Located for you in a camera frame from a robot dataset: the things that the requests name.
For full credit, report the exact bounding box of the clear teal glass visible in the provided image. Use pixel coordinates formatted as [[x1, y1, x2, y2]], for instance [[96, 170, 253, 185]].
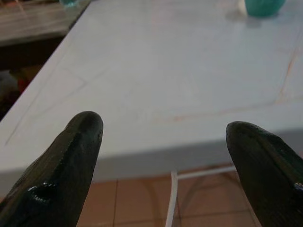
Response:
[[59, 0, 90, 9]]

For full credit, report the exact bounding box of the white table leg frame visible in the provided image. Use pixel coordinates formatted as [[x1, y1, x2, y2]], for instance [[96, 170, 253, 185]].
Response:
[[165, 165, 236, 227]]

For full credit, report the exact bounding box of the teal glass cup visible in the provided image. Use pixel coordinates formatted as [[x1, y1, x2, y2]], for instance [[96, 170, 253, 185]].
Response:
[[245, 0, 286, 17]]

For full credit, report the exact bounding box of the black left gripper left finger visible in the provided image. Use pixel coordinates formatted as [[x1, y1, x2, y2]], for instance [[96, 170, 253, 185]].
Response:
[[0, 111, 104, 227]]

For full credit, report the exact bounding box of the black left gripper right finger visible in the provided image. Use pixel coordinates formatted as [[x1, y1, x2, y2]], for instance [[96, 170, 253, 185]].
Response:
[[225, 121, 303, 227]]

